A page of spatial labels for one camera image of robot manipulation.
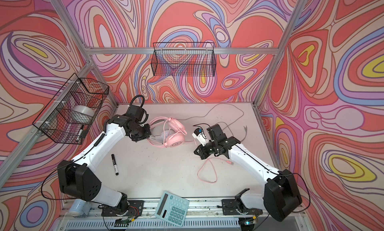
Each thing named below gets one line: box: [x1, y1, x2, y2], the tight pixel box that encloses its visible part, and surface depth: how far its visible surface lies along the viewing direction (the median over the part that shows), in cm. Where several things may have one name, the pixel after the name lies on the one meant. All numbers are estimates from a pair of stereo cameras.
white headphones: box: [149, 130, 169, 144], surface depth 95 cm
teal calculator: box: [155, 191, 190, 227], surface depth 73 cm
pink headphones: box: [147, 116, 187, 148], surface depth 79 cm
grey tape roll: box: [69, 105, 95, 124], surface depth 74 cm
